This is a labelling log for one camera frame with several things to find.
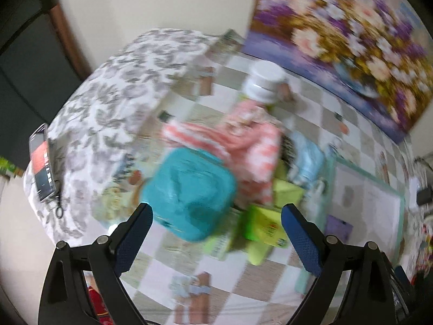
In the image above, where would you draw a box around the pink floral cloth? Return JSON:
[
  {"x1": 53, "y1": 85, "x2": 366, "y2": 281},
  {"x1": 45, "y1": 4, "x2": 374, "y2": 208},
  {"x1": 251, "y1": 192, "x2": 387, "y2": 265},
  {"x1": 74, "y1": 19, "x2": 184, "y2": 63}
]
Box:
[{"x1": 220, "y1": 100, "x2": 273, "y2": 132}]

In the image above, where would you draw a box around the floral painting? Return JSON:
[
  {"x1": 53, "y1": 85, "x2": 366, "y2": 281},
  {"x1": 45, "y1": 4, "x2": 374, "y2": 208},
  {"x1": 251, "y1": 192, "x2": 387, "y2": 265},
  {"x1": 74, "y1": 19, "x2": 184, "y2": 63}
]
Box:
[{"x1": 242, "y1": 0, "x2": 433, "y2": 144}]

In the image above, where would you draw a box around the pink fluffy towel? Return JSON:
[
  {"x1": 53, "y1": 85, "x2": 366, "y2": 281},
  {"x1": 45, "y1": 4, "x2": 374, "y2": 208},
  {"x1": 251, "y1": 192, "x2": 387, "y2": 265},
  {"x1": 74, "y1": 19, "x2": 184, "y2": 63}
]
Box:
[{"x1": 162, "y1": 120, "x2": 283, "y2": 209}]

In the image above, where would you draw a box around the black and white leopard cloth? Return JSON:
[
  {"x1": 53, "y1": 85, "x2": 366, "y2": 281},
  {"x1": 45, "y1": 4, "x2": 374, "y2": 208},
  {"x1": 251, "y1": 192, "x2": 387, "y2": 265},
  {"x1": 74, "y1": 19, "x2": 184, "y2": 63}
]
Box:
[{"x1": 280, "y1": 135, "x2": 298, "y2": 163}]

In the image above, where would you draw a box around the white jar with green label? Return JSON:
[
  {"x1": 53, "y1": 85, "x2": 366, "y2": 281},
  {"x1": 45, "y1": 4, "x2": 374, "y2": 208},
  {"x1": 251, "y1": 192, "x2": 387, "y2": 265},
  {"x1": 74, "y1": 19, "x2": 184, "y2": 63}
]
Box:
[{"x1": 242, "y1": 61, "x2": 288, "y2": 105}]

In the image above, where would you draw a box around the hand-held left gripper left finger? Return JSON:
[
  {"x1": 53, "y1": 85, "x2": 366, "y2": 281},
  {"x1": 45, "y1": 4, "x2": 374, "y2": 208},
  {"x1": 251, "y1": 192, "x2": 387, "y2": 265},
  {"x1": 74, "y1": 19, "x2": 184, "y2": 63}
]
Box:
[{"x1": 37, "y1": 202, "x2": 154, "y2": 325}]

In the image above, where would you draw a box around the teal plastic container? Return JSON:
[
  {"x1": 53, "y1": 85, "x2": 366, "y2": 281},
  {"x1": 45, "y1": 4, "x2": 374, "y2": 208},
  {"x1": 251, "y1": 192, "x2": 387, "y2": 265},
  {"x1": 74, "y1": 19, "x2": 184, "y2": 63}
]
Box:
[{"x1": 139, "y1": 147, "x2": 237, "y2": 242}]

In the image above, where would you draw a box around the lime green cloth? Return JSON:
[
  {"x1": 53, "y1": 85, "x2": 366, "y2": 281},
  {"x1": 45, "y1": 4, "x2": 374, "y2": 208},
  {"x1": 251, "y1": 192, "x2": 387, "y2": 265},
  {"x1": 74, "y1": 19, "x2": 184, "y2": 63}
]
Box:
[{"x1": 206, "y1": 173, "x2": 305, "y2": 266}]

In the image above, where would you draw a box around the purple pad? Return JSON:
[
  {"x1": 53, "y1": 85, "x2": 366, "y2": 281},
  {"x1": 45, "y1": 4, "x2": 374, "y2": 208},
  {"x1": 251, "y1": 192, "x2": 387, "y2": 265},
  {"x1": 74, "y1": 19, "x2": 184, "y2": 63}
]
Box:
[{"x1": 325, "y1": 215, "x2": 353, "y2": 244}]

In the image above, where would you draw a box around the smartphone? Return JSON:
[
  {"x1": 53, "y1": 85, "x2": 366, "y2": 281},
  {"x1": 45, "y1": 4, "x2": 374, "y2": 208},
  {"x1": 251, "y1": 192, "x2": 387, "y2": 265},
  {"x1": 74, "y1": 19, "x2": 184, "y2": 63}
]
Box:
[{"x1": 29, "y1": 122, "x2": 58, "y2": 204}]

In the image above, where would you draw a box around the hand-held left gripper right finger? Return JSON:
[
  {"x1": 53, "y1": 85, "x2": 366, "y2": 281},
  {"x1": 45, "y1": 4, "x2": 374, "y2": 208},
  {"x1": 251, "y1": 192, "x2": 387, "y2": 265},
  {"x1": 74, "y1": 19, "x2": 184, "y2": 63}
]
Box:
[{"x1": 281, "y1": 203, "x2": 398, "y2": 325}]

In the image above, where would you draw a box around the light blue cloth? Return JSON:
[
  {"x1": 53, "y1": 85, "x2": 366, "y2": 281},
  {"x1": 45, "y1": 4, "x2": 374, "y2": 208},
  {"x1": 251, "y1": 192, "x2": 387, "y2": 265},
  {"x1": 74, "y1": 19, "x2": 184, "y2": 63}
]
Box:
[{"x1": 287, "y1": 132, "x2": 327, "y2": 190}]

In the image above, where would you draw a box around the brown wooden door frame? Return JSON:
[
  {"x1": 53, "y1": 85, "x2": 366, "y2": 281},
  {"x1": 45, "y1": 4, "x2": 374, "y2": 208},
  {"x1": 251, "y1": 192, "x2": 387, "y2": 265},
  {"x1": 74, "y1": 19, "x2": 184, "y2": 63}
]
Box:
[{"x1": 47, "y1": 0, "x2": 95, "y2": 75}]

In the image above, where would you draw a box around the white box with teal rim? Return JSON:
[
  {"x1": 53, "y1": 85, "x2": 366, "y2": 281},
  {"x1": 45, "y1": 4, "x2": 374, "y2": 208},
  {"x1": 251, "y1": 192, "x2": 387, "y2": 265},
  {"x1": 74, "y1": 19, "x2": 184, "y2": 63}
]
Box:
[{"x1": 298, "y1": 157, "x2": 406, "y2": 292}]

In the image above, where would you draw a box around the green packet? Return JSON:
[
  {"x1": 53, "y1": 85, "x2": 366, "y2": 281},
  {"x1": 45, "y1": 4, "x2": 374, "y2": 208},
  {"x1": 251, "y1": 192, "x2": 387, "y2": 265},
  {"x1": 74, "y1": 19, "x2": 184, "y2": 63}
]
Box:
[{"x1": 245, "y1": 205, "x2": 291, "y2": 248}]

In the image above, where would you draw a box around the key ring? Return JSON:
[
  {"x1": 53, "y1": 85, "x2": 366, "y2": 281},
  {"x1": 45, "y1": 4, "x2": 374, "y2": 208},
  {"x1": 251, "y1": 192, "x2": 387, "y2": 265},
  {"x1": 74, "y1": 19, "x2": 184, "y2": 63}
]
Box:
[{"x1": 51, "y1": 180, "x2": 65, "y2": 219}]

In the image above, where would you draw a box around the grey leaf patterned cloth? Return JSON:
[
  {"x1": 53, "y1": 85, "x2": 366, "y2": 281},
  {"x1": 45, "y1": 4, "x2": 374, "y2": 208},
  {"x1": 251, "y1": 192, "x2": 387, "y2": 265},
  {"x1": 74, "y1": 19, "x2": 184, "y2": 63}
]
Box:
[{"x1": 23, "y1": 29, "x2": 220, "y2": 248}]

